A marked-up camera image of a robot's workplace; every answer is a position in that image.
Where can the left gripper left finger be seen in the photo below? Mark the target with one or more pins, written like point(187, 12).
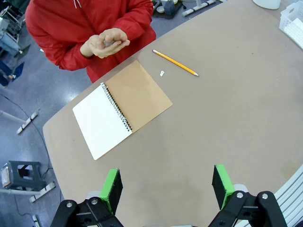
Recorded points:
point(111, 189)

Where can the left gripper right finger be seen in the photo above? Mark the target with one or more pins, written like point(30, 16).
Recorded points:
point(223, 186)

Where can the brown spiral notebook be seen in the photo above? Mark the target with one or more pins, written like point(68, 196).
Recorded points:
point(139, 94)

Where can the grey paper ball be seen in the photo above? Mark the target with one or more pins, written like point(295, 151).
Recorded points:
point(109, 44)

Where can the person's left forearm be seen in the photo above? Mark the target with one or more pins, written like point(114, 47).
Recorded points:
point(139, 23)

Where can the person's right forearm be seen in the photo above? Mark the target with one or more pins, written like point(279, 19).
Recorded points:
point(64, 59)

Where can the person's right hand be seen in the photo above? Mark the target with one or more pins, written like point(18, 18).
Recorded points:
point(99, 50)

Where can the person's left hand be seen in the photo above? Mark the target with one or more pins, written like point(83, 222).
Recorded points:
point(114, 34)

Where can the white stand foot bar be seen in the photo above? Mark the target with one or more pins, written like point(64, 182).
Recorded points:
point(198, 7)
point(28, 121)
point(43, 191)

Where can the white slatted object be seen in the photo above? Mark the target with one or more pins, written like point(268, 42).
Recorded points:
point(293, 189)

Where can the grey plastic stool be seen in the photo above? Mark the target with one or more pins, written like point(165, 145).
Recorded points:
point(26, 175)

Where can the yellow pencil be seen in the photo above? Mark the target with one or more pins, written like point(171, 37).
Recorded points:
point(175, 62)

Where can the person in red jacket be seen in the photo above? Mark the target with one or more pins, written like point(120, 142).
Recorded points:
point(71, 23)

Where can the white plastic basket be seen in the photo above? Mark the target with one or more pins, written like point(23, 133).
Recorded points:
point(287, 21)

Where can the cluttered metal rack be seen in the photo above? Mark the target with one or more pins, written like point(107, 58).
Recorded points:
point(9, 33)

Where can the white round bin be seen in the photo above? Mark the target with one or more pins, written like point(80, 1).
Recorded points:
point(266, 3)

